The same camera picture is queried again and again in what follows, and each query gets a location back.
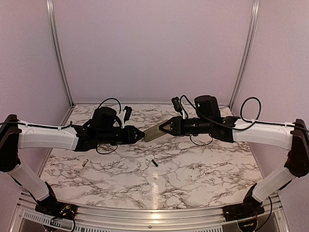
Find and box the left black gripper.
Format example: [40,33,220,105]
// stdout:
[98,125,145,145]

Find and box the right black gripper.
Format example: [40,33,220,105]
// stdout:
[159,116,212,136]

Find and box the white remote control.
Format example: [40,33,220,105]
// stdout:
[144,120,168,143]

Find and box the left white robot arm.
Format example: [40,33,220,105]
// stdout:
[0,107,145,215]

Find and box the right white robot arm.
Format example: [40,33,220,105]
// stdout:
[159,95,309,217]

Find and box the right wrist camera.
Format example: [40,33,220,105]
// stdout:
[171,97,188,119]

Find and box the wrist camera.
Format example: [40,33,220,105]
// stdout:
[171,97,188,119]
[119,106,132,129]

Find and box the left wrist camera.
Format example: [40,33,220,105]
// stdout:
[119,106,132,129]

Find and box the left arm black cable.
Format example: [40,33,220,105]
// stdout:
[0,97,123,155]

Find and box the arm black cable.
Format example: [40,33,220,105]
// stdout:
[180,95,309,146]
[0,97,123,155]

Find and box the front aluminium rail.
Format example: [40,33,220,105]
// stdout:
[9,191,290,232]

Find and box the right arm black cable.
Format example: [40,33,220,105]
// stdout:
[180,95,309,146]

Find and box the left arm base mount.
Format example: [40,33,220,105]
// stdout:
[35,202,77,220]

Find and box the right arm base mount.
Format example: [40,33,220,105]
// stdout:
[223,203,265,221]

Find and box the right aluminium frame post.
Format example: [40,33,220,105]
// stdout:
[228,0,260,110]

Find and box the aluminium frame post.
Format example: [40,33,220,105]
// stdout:
[46,0,74,108]
[228,0,260,110]

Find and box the left aluminium frame post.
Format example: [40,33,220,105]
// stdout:
[46,0,74,108]

